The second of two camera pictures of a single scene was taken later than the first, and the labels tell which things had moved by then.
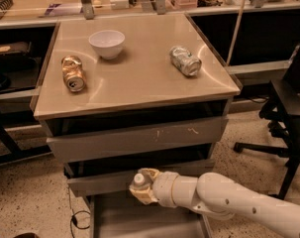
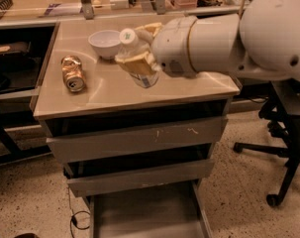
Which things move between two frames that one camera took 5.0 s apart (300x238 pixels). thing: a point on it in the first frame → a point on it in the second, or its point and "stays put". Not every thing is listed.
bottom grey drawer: [122, 215] stays put
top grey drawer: [113, 143] stays put
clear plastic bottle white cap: [139, 178] → [134, 42]
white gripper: [163, 188] → [171, 47]
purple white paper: [55, 9] stays put
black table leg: [14, 153] stays put
